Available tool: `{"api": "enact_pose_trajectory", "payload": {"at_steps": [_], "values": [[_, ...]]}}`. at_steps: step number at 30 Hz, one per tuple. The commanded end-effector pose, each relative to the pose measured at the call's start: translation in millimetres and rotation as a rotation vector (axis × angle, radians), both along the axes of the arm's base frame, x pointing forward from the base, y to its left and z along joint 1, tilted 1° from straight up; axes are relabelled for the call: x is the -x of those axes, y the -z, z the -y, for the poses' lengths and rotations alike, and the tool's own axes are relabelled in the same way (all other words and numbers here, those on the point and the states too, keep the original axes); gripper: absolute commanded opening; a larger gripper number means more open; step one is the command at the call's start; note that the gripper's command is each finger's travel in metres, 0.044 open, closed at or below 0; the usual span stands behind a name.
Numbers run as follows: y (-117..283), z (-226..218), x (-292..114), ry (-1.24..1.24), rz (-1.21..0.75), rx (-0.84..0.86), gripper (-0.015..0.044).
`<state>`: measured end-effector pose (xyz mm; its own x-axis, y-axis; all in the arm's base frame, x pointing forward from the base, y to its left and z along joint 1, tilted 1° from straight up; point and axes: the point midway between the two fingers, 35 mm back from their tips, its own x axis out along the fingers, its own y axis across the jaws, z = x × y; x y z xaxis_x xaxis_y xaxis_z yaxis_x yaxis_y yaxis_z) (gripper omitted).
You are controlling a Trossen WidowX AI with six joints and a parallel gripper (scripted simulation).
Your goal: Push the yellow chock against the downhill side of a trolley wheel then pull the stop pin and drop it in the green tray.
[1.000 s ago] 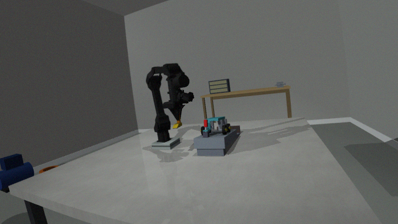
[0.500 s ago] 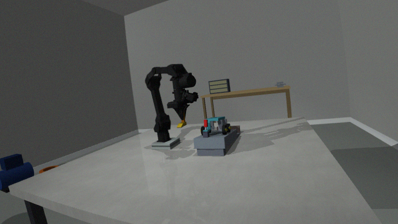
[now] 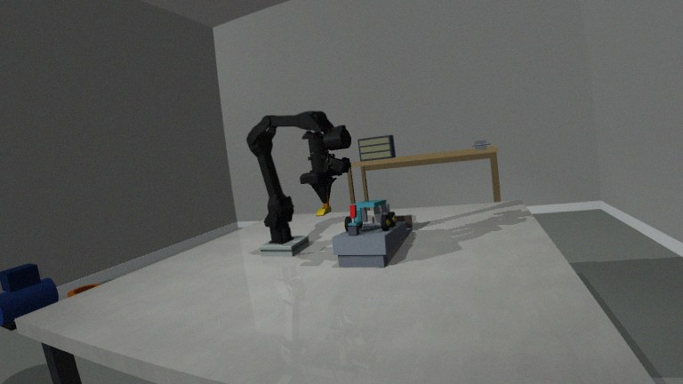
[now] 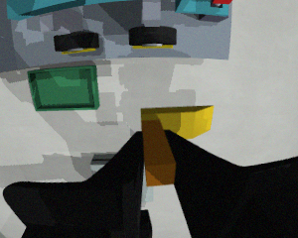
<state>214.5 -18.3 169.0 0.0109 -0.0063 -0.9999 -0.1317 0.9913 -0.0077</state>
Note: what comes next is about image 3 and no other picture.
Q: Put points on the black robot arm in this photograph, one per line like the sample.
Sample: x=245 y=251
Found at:
x=260 y=142

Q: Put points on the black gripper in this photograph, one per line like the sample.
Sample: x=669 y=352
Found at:
x=320 y=179

